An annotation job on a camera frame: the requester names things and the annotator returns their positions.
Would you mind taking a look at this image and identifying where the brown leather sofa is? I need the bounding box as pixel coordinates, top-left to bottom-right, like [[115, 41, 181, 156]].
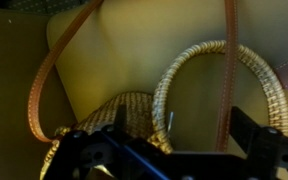
[[0, 0, 288, 180]]

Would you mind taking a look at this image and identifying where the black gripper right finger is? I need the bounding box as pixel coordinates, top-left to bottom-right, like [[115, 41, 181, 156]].
[[230, 106, 288, 180]]

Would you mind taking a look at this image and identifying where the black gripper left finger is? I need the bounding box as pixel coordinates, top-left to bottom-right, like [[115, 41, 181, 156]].
[[43, 104, 172, 180]]

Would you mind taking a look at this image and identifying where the blue cable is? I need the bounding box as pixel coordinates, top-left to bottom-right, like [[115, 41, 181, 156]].
[[100, 131, 162, 180]]

